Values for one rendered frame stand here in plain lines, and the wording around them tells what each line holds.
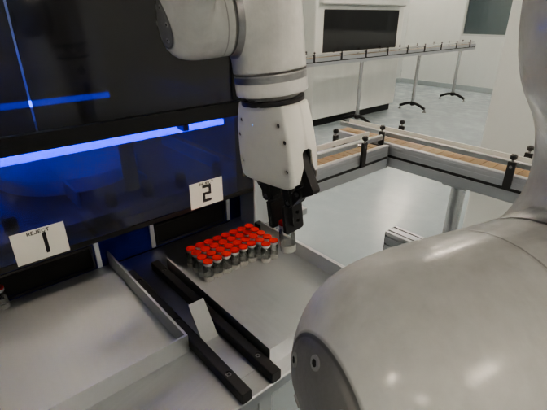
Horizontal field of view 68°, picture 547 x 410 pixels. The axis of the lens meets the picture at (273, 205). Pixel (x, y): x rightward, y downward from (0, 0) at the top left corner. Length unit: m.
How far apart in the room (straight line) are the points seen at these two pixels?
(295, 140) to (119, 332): 0.49
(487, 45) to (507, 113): 7.13
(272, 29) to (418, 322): 0.34
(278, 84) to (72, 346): 0.55
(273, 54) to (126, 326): 0.54
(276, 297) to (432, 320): 0.66
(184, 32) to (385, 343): 0.33
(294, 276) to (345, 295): 0.69
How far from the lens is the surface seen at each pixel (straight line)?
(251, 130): 0.49
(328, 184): 1.39
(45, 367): 0.77
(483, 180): 1.50
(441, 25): 9.61
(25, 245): 0.81
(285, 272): 0.88
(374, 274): 0.19
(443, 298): 0.18
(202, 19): 0.40
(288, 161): 0.46
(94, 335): 0.79
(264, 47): 0.44
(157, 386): 0.68
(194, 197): 0.91
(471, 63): 9.31
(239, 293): 0.83
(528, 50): 0.19
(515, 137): 2.09
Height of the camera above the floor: 1.38
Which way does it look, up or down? 25 degrees down
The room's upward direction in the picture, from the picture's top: straight up
